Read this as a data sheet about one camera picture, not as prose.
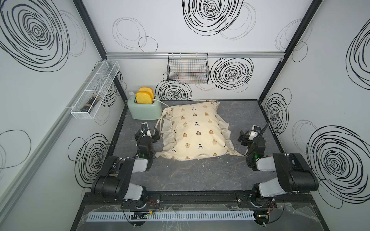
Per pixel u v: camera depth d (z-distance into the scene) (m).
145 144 0.68
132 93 1.03
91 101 0.68
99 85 0.73
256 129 0.78
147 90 0.96
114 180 0.43
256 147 0.68
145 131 0.74
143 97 0.96
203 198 0.75
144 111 1.00
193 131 0.89
